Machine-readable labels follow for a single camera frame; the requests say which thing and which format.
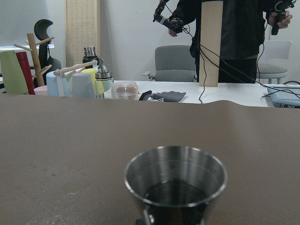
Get grey cloth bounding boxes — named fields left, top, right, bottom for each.
left=151, top=91, right=186, bottom=102

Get glass oil dispenser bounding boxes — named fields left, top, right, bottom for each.
left=95, top=58, right=115, bottom=99

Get blue teach pendant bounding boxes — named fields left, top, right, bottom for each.
left=267, top=85, right=300, bottom=108

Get light blue mug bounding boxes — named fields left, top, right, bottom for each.
left=46, top=71, right=70, bottom=97

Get grey office chair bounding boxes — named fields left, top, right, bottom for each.
left=143, top=45, right=196, bottom=82

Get wooden mug tree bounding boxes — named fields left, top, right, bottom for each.
left=14, top=33, right=54, bottom=86

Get person in black jacket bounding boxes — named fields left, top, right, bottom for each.
left=168, top=0, right=293, bottom=83

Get grey blue mug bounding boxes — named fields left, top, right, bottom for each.
left=72, top=73, right=96, bottom=98

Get green cup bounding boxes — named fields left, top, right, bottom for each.
left=0, top=51, right=28, bottom=94

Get clear egg carton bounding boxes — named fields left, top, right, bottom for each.
left=114, top=81, right=139, bottom=100

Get steel double jigger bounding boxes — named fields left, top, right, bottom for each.
left=124, top=146, right=228, bottom=225

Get black steel flask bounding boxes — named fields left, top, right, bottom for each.
left=82, top=46, right=99, bottom=69

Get white chair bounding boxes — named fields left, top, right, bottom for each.
left=256, top=40, right=292, bottom=84

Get light wooden post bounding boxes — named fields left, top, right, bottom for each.
left=199, top=0, right=223, bottom=87

